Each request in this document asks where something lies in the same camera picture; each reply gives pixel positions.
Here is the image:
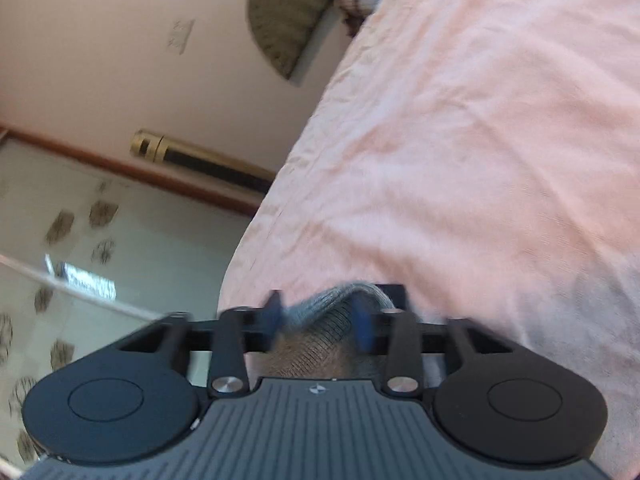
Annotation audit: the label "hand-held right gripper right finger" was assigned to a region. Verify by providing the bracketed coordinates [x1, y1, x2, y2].
[351, 284, 517, 397]

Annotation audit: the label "pink bed sheet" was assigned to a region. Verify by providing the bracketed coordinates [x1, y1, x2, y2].
[215, 0, 640, 480]

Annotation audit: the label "white flower-print wardrobe door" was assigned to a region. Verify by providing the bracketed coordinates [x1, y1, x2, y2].
[0, 135, 261, 473]

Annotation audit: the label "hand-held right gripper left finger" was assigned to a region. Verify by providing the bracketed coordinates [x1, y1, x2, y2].
[116, 290, 287, 402]

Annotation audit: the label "olive padded headboard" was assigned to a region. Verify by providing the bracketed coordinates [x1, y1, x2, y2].
[247, 0, 362, 81]

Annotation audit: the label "grey sweater with navy sleeves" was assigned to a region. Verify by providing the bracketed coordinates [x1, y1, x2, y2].
[250, 282, 443, 388]

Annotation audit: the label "gold tower heater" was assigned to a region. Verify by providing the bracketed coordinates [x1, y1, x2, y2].
[130, 129, 277, 196]

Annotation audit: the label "brown wooden door frame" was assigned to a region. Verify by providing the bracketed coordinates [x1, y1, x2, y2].
[0, 124, 268, 218]

